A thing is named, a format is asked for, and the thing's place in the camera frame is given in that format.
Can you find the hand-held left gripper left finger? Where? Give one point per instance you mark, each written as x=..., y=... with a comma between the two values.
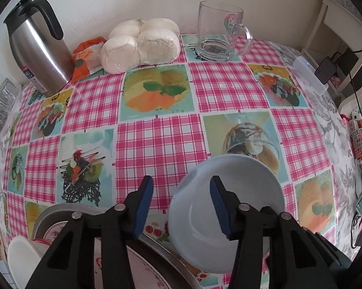
x=143, y=207

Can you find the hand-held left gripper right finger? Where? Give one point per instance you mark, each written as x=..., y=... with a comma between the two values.
x=221, y=209

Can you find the light blue bowl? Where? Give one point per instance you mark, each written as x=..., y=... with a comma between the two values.
x=253, y=183

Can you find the round floral rim plate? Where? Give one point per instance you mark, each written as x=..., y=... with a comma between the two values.
x=150, y=274

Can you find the strawberry print bowl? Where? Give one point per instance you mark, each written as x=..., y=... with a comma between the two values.
x=98, y=263

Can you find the stainless steel basin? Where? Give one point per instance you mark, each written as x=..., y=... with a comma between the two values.
x=53, y=213

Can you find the small white bowl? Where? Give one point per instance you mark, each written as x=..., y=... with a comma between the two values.
x=22, y=256

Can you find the checked fruit print tablecloth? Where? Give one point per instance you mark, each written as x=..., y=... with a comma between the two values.
x=156, y=138

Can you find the patterned candy tube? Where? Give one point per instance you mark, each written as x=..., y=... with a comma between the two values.
x=358, y=140

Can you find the orange snack packet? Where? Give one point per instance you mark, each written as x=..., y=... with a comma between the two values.
x=87, y=58

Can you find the white power strip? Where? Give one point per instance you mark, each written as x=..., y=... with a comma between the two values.
x=308, y=73

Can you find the bag of white buns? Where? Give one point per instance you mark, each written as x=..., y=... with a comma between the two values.
x=141, y=45

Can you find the black charger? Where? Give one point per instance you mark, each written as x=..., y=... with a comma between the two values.
x=325, y=70

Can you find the clear glass mug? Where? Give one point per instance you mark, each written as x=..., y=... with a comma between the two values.
x=214, y=33

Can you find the tray of glass cups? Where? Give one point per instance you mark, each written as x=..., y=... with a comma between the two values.
x=1, y=102

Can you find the stainless steel thermos jug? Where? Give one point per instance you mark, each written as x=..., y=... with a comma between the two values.
x=39, y=45

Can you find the white cutout shelf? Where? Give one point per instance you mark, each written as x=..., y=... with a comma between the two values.
x=334, y=21

